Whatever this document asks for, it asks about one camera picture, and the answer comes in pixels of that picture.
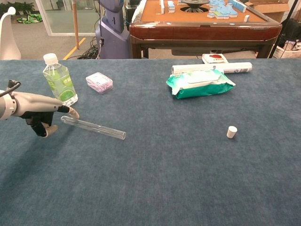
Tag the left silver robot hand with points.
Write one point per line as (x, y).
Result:
(37, 103)

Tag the glass test tube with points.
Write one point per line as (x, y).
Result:
(94, 128)

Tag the small white cap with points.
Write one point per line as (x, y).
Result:
(231, 132)

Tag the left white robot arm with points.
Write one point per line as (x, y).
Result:
(5, 106)

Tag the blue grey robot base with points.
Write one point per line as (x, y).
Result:
(113, 35)

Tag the green label water bottle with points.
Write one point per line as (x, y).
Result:
(60, 80)

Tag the clear box purple floss picks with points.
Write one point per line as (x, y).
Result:
(99, 82)

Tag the green bags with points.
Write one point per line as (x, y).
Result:
(30, 18)

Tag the wooden pole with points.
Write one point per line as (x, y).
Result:
(75, 23)

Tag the glass partition door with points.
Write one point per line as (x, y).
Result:
(63, 18)

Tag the green potted plants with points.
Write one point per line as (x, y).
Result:
(21, 7)

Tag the blue carpet table mat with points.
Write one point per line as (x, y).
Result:
(164, 164)

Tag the green wet wipes pack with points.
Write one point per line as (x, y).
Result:
(200, 84)

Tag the stacked blue mahjong tiles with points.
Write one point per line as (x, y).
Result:
(171, 6)

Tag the brown mahjong table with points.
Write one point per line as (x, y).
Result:
(200, 33)

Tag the red white snack packet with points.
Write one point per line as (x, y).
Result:
(215, 58)

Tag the black mahjong table dial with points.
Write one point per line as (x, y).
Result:
(195, 5)

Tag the white paper roll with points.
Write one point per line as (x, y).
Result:
(235, 67)

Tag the blue mahjong tile pile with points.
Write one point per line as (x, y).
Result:
(223, 9)

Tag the white mahjong tile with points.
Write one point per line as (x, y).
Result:
(246, 18)

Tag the black tripod stand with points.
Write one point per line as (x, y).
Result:
(283, 28)

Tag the white printed cartons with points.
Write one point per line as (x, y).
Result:
(289, 50)

